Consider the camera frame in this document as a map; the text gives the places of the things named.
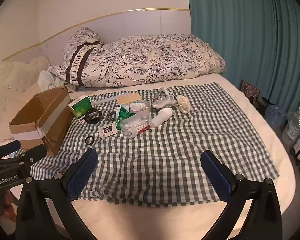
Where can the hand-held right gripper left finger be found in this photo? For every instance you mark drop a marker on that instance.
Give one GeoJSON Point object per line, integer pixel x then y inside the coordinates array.
{"type": "Point", "coordinates": [82, 175]}

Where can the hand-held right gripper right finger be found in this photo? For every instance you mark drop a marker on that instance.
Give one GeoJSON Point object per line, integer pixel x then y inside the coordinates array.
{"type": "Point", "coordinates": [216, 177]}

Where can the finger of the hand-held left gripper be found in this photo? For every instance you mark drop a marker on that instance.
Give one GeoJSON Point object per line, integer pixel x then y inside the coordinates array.
{"type": "Point", "coordinates": [8, 147]}
{"type": "Point", "coordinates": [35, 152]}

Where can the brown cardboard box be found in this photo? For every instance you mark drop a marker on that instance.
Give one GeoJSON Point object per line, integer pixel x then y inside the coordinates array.
{"type": "Point", "coordinates": [55, 130]}

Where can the black case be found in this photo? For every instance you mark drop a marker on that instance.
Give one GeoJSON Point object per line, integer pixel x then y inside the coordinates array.
{"type": "Point", "coordinates": [90, 120]}

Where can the green medicine box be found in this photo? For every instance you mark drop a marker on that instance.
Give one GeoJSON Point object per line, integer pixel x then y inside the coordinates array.
{"type": "Point", "coordinates": [81, 107]}

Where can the beige carton box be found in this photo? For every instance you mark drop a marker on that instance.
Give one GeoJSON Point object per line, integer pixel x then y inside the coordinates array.
{"type": "Point", "coordinates": [127, 98]}

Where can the person's left hand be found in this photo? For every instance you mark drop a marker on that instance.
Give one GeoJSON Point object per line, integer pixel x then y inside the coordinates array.
{"type": "Point", "coordinates": [10, 205]}

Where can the small printed card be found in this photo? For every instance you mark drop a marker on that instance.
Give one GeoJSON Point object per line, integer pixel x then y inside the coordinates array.
{"type": "Point", "coordinates": [107, 130]}

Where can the white tufted headboard cushion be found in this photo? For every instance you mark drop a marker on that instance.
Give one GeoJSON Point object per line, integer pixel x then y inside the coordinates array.
{"type": "Point", "coordinates": [12, 85]}

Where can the checked cloth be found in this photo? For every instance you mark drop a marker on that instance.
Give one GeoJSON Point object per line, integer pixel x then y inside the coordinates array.
{"type": "Point", "coordinates": [152, 160]}

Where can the clear cotton swab box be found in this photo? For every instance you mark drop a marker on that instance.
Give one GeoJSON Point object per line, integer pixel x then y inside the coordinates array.
{"type": "Point", "coordinates": [135, 126]}

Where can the small tissue pack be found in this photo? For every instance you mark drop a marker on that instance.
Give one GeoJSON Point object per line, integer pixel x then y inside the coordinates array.
{"type": "Point", "coordinates": [123, 116]}

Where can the pale knitted cloth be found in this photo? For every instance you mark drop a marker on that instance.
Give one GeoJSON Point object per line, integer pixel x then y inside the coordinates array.
{"type": "Point", "coordinates": [48, 80]}

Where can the white flat strip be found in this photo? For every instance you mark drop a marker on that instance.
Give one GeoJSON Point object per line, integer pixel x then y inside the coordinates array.
{"type": "Point", "coordinates": [102, 100]}

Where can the cream scrunchie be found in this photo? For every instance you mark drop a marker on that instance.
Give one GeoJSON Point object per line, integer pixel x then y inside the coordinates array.
{"type": "Point", "coordinates": [183, 103]}

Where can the white bottle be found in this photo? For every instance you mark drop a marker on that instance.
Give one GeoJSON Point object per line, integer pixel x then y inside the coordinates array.
{"type": "Point", "coordinates": [162, 116]}

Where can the plastic-wrapped bottle pack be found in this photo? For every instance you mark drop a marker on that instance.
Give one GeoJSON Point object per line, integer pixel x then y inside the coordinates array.
{"type": "Point", "coordinates": [275, 115]}

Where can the white tissue pack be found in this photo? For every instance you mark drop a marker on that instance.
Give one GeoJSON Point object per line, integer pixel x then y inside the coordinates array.
{"type": "Point", "coordinates": [140, 107]}

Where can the large clear water bottle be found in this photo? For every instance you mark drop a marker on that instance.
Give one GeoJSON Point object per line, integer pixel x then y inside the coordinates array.
{"type": "Point", "coordinates": [293, 130]}

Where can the floral bag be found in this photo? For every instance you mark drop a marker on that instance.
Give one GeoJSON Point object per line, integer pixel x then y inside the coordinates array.
{"type": "Point", "coordinates": [250, 90]}

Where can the crumpled printed plastic bag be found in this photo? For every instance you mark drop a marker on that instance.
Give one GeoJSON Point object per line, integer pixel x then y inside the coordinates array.
{"type": "Point", "coordinates": [162, 100]}

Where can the floral duvet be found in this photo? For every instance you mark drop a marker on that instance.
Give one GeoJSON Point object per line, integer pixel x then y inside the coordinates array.
{"type": "Point", "coordinates": [140, 60]}

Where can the teal curtain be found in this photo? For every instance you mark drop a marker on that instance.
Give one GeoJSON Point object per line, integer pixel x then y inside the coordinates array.
{"type": "Point", "coordinates": [240, 30]}

